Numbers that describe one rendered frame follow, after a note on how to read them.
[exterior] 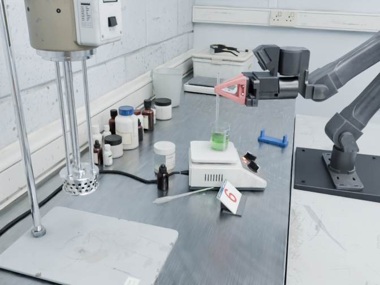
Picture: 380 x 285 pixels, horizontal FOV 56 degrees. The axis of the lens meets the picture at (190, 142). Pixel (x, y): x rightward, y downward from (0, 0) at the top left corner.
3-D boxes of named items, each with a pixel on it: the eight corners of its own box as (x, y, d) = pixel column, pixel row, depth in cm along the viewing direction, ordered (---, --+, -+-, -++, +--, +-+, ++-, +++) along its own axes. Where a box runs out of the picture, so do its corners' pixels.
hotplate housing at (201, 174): (256, 168, 105) (259, 143, 102) (266, 192, 93) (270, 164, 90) (180, 167, 105) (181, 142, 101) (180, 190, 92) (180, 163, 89)
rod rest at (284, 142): (288, 143, 123) (289, 133, 122) (285, 146, 121) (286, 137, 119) (260, 137, 128) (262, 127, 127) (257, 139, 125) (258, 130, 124)
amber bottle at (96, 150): (102, 160, 107) (100, 137, 104) (104, 164, 105) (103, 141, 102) (91, 162, 106) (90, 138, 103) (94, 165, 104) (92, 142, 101)
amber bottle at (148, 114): (151, 126, 134) (151, 98, 130) (155, 130, 131) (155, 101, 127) (139, 128, 133) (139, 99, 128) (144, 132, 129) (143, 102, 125)
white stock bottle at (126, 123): (128, 139, 122) (127, 102, 117) (143, 145, 118) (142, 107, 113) (111, 145, 117) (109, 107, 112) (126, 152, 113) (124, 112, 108)
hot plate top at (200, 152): (232, 144, 101) (232, 141, 101) (238, 163, 90) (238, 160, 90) (190, 143, 101) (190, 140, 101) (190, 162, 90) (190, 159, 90)
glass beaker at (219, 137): (218, 144, 100) (220, 116, 96) (233, 150, 96) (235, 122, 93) (202, 150, 96) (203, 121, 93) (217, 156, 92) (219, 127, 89)
